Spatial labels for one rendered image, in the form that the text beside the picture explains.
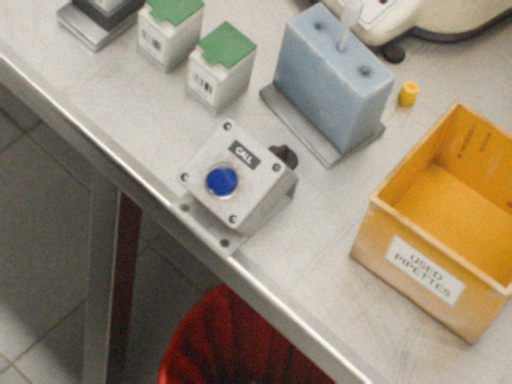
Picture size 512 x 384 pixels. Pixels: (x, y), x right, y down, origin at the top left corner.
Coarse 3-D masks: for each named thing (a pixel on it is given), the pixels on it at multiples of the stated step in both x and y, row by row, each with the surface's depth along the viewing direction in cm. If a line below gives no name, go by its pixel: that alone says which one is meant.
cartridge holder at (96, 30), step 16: (80, 0) 122; (128, 0) 122; (144, 0) 124; (64, 16) 123; (80, 16) 123; (96, 16) 122; (112, 16) 121; (128, 16) 124; (80, 32) 122; (96, 32) 122; (112, 32) 123; (96, 48) 122
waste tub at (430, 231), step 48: (432, 144) 112; (480, 144) 112; (384, 192) 107; (432, 192) 116; (480, 192) 116; (384, 240) 108; (432, 240) 103; (480, 240) 114; (432, 288) 107; (480, 288) 103; (480, 336) 109
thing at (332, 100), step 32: (288, 32) 114; (320, 32) 114; (288, 64) 117; (320, 64) 113; (352, 64) 112; (288, 96) 120; (320, 96) 115; (352, 96) 111; (384, 96) 113; (320, 128) 118; (352, 128) 114; (384, 128) 120
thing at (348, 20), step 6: (348, 0) 107; (354, 0) 107; (360, 0) 108; (348, 6) 107; (354, 6) 107; (360, 6) 107; (348, 12) 108; (354, 12) 107; (360, 12) 108; (342, 18) 109; (348, 18) 108; (354, 18) 108; (348, 24) 109; (354, 24) 109
